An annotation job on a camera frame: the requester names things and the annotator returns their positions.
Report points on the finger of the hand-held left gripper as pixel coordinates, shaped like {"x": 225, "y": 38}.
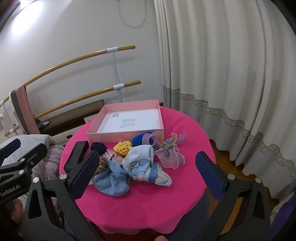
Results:
{"x": 11, "y": 148}
{"x": 76, "y": 155}

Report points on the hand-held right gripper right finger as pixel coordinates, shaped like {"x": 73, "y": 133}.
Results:
{"x": 209, "y": 176}

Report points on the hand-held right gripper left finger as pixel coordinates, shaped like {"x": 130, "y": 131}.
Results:
{"x": 85, "y": 173}

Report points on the plain light blue sock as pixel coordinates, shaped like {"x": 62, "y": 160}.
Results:
{"x": 111, "y": 183}

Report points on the pink cardboard box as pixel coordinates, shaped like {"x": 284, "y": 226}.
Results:
{"x": 111, "y": 138}

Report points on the pink organza scrunchie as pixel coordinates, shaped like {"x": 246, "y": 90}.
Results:
{"x": 168, "y": 158}

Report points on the light blue printed sock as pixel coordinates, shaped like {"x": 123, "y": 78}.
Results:
{"x": 138, "y": 157}
{"x": 161, "y": 177}

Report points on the multicolour ribbon scrunchie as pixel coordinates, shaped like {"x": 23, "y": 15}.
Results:
{"x": 172, "y": 146}

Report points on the lilac organza scrunchie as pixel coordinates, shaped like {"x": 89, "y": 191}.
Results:
{"x": 158, "y": 135}

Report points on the olive scrunchie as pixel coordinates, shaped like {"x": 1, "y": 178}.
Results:
{"x": 103, "y": 163}

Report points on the navy crochet scrunchie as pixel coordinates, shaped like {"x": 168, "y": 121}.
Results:
{"x": 98, "y": 148}

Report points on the white padded quilt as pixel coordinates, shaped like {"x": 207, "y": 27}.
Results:
{"x": 39, "y": 138}

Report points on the dark wood cabinet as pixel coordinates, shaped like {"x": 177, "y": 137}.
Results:
{"x": 76, "y": 115}

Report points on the pink and grey mat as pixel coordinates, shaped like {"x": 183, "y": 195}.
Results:
{"x": 25, "y": 109}

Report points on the yellow crochet scrunchie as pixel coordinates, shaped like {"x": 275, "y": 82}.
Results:
{"x": 122, "y": 148}

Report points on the blue crochet scrunchie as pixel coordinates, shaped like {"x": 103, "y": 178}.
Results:
{"x": 138, "y": 139}

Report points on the pink fleece tablecloth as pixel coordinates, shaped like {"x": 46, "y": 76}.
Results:
{"x": 150, "y": 204}

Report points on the purple cloth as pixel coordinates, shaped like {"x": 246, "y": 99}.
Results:
{"x": 285, "y": 208}

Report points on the cream lace-trimmed curtain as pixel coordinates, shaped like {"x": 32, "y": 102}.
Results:
{"x": 219, "y": 58}

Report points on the white barre post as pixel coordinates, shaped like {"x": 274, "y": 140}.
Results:
{"x": 116, "y": 69}
{"x": 9, "y": 120}

